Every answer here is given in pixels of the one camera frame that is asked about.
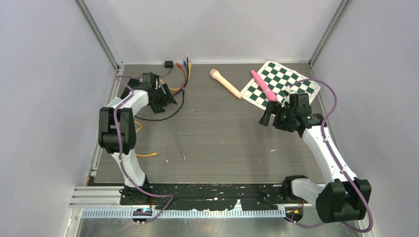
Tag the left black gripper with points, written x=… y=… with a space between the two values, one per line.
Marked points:
x=158 y=108

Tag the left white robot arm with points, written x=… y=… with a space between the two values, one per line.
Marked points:
x=116 y=131

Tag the black power adapter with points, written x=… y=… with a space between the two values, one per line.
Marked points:
x=168 y=64

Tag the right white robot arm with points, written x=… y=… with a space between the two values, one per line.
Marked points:
x=344 y=195

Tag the pink toy microphone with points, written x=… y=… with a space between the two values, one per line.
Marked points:
x=270 y=95

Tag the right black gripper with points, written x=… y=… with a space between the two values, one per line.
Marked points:
x=273 y=107

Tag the green white checkerboard mat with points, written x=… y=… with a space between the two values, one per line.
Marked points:
x=279 y=79

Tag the beige toy microphone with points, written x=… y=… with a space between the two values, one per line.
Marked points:
x=216 y=75

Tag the aluminium front rail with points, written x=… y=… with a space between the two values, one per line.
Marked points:
x=103 y=202

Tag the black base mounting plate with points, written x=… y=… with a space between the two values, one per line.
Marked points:
x=213 y=197

